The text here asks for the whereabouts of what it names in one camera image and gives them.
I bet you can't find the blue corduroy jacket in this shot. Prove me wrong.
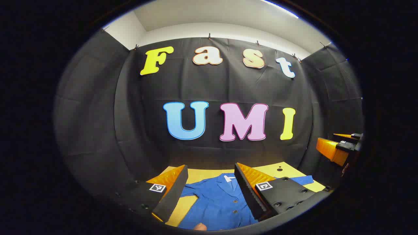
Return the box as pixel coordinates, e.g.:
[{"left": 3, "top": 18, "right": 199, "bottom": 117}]
[{"left": 178, "top": 173, "right": 314, "bottom": 231}]

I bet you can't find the black backdrop cloth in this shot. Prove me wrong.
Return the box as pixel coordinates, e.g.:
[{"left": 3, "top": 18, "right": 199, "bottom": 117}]
[{"left": 54, "top": 29, "right": 364, "bottom": 209}]

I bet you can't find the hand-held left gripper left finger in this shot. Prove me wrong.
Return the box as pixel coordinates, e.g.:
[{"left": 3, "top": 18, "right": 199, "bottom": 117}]
[{"left": 114, "top": 164, "right": 189, "bottom": 223}]

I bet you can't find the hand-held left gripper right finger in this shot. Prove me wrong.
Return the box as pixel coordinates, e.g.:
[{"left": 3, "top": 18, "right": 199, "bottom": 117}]
[{"left": 234, "top": 162, "right": 334, "bottom": 221}]

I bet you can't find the row of black cloth clips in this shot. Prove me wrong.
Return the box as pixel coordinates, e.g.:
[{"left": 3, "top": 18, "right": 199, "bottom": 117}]
[{"left": 101, "top": 26, "right": 327, "bottom": 62}]

